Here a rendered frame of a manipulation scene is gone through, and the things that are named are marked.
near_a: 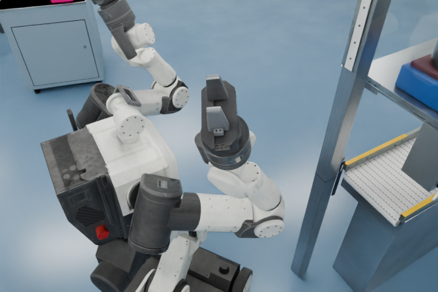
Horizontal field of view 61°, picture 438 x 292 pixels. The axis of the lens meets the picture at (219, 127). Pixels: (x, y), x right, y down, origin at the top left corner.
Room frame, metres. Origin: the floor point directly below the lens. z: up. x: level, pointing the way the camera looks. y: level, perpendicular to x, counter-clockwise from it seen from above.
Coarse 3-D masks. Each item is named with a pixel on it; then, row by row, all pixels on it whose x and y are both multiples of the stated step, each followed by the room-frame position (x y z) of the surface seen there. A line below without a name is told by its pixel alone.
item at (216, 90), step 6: (210, 78) 0.45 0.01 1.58; (216, 78) 0.45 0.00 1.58; (210, 84) 0.46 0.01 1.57; (216, 84) 0.46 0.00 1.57; (222, 84) 0.46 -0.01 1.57; (210, 90) 0.46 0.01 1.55; (216, 90) 0.46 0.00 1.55; (222, 90) 0.46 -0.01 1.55; (210, 96) 0.47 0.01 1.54; (216, 96) 0.47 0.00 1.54; (222, 96) 0.47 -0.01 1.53
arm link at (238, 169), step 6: (198, 132) 0.54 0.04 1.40; (198, 138) 0.53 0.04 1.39; (198, 144) 0.52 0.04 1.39; (252, 144) 0.55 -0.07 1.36; (198, 150) 0.53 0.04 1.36; (204, 156) 0.53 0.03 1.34; (246, 156) 0.47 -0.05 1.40; (210, 162) 0.50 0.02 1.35; (240, 162) 0.46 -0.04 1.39; (246, 162) 0.52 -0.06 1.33; (222, 168) 0.47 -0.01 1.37; (228, 168) 0.46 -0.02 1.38; (234, 168) 0.47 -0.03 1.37; (240, 168) 0.48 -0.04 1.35; (240, 174) 0.48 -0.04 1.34
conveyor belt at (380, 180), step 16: (368, 160) 1.03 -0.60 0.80; (384, 160) 1.03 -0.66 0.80; (400, 160) 1.03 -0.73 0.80; (352, 176) 0.95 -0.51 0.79; (368, 176) 0.95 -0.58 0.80; (384, 176) 0.95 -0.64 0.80; (400, 176) 0.95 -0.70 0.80; (368, 192) 0.88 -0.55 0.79; (384, 192) 0.87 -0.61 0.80; (400, 192) 0.87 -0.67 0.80; (416, 192) 0.87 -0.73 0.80; (432, 192) 0.87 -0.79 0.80; (384, 208) 0.81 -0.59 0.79; (400, 208) 0.80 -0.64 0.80
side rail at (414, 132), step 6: (420, 126) 1.20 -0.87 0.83; (408, 132) 1.16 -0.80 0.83; (414, 132) 1.16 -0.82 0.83; (408, 138) 1.15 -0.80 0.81; (396, 144) 1.11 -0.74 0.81; (384, 150) 1.08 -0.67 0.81; (366, 156) 1.03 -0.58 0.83; (372, 156) 1.04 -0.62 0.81; (354, 162) 0.99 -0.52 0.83; (360, 162) 1.01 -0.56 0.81; (348, 168) 0.98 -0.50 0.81
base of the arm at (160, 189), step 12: (144, 180) 0.55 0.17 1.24; (156, 180) 0.57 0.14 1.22; (168, 180) 0.58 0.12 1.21; (144, 192) 0.51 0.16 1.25; (156, 192) 0.51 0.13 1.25; (168, 192) 0.51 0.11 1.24; (180, 192) 0.53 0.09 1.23; (132, 216) 0.52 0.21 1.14; (144, 252) 0.43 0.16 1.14; (156, 252) 0.44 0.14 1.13
